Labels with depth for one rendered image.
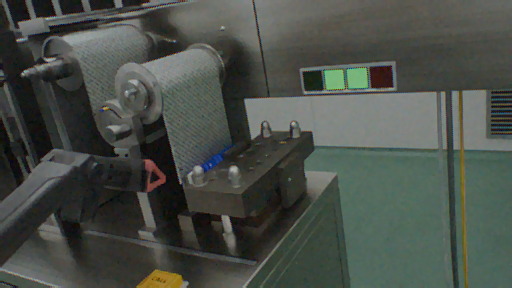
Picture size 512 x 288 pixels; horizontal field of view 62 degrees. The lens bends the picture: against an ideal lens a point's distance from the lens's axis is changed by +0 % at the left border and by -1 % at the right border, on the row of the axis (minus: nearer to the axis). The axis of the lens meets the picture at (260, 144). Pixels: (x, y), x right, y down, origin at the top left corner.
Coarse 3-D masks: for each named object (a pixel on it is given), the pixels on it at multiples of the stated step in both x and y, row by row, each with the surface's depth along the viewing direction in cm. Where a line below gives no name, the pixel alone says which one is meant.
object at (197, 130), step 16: (208, 96) 114; (176, 112) 103; (192, 112) 108; (208, 112) 114; (224, 112) 120; (176, 128) 103; (192, 128) 108; (208, 128) 114; (224, 128) 120; (176, 144) 103; (192, 144) 108; (208, 144) 114; (224, 144) 120; (176, 160) 103; (192, 160) 108
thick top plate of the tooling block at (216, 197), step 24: (264, 144) 120; (288, 144) 116; (312, 144) 124; (216, 168) 108; (240, 168) 106; (264, 168) 103; (192, 192) 99; (216, 192) 95; (240, 192) 93; (264, 192) 101; (240, 216) 94
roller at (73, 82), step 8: (56, 40) 109; (144, 40) 126; (48, 48) 112; (56, 48) 111; (64, 48) 109; (72, 56) 109; (72, 64) 110; (72, 72) 111; (80, 72) 109; (64, 80) 114; (72, 80) 112; (80, 80) 111; (64, 88) 115; (72, 88) 113; (80, 88) 113
